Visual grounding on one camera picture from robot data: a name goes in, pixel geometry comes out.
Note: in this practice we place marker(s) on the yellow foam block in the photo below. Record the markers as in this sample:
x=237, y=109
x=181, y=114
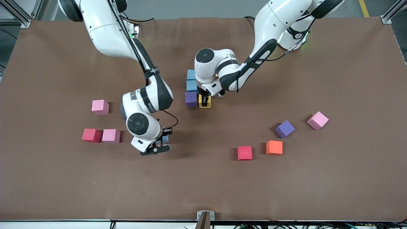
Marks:
x=200, y=102

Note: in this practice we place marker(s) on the purple foam block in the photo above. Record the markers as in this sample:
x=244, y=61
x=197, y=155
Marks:
x=191, y=99
x=285, y=128

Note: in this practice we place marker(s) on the blue foam block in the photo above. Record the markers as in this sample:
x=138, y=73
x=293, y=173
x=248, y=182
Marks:
x=191, y=85
x=190, y=74
x=165, y=139

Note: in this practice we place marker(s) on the pink foam block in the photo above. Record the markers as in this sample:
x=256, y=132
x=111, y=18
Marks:
x=100, y=107
x=111, y=136
x=317, y=120

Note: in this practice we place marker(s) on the red foam block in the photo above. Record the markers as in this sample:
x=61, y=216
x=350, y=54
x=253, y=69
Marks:
x=244, y=153
x=91, y=135

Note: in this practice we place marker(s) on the orange foam block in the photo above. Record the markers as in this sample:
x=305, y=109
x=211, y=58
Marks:
x=274, y=147

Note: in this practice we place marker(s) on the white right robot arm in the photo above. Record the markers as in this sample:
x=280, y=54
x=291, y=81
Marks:
x=108, y=31

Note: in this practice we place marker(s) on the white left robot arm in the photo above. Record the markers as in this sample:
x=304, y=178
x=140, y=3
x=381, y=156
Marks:
x=270, y=28

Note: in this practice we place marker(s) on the brown table cover sheet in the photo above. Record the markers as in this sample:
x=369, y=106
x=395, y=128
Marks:
x=203, y=184

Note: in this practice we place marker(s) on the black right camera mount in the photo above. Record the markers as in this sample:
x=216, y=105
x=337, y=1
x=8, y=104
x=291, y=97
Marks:
x=167, y=131

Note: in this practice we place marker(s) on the grey metal bracket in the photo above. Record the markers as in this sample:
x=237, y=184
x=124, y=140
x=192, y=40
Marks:
x=205, y=218

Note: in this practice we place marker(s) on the aluminium frame profile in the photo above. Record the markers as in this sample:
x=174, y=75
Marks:
x=19, y=17
x=389, y=17
x=37, y=9

